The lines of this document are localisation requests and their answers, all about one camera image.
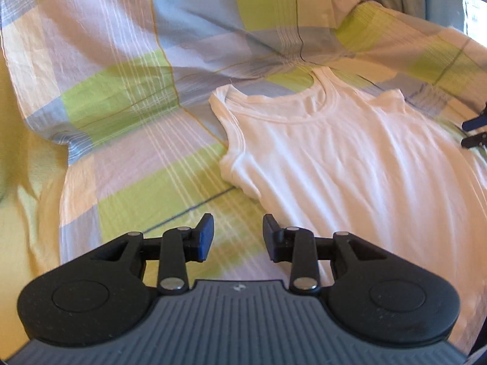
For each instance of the white tank top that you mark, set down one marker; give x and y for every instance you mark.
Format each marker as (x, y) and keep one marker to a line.
(342, 167)

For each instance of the yellow blanket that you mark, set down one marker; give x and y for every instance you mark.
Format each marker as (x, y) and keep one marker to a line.
(23, 213)

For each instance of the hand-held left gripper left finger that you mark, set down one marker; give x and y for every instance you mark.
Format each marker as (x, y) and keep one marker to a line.
(206, 232)

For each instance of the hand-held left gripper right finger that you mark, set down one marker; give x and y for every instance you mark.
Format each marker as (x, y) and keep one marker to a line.
(269, 232)

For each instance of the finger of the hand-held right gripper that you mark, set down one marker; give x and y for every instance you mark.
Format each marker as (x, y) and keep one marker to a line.
(474, 123)
(473, 140)

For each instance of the plaid bed sheet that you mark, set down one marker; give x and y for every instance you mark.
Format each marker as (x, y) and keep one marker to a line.
(152, 102)

